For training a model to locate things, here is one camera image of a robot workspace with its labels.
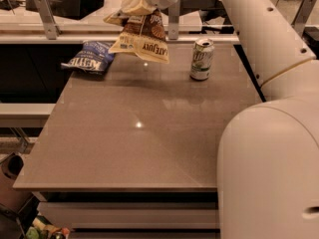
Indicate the right metal glass bracket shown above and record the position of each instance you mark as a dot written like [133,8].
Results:
[302,16]

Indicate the dark bin at left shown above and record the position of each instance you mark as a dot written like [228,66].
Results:
[11,198]

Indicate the left metal glass bracket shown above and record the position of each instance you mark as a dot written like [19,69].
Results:
[51,28]

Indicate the brown Late July chip bag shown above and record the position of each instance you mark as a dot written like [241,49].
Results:
[142,36]

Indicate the metal glass bracket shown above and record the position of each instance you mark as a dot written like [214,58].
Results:
[173,21]
[51,28]
[302,16]

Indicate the blue Kettle chip bag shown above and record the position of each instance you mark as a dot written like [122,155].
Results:
[94,58]

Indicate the middle metal glass bracket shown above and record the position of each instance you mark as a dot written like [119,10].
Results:
[173,21]

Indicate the colourful snack pile on floor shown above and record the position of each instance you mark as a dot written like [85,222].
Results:
[43,229]

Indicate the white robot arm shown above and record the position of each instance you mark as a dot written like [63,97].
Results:
[268,157]

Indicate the green white soda can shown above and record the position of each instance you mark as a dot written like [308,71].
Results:
[202,54]

